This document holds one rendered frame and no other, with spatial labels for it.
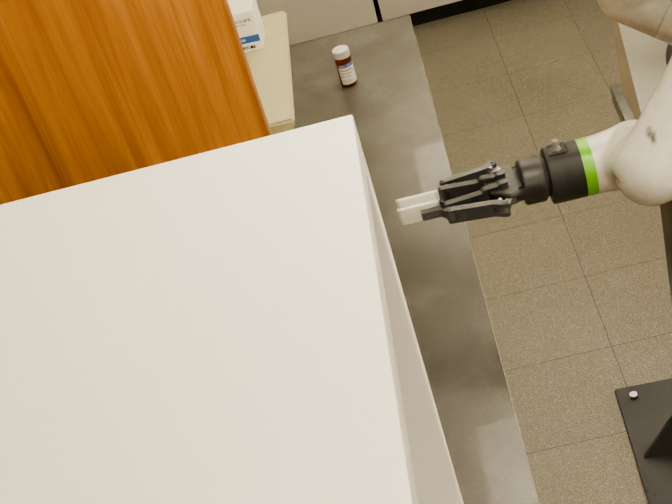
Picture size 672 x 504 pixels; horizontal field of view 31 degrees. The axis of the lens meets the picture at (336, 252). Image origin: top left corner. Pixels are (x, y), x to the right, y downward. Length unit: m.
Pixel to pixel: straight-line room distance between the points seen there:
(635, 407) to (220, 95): 1.92
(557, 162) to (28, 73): 0.86
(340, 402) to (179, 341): 0.08
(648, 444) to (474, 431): 1.24
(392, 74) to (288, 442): 2.37
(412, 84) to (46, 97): 1.38
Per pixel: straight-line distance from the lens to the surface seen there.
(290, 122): 1.55
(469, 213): 1.92
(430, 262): 2.18
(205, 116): 1.45
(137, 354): 0.48
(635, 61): 2.38
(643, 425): 3.10
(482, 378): 1.93
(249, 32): 1.72
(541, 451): 3.09
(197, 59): 1.41
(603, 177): 1.93
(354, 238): 0.49
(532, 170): 1.93
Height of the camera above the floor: 2.27
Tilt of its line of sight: 36 degrees down
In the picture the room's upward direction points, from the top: 18 degrees counter-clockwise
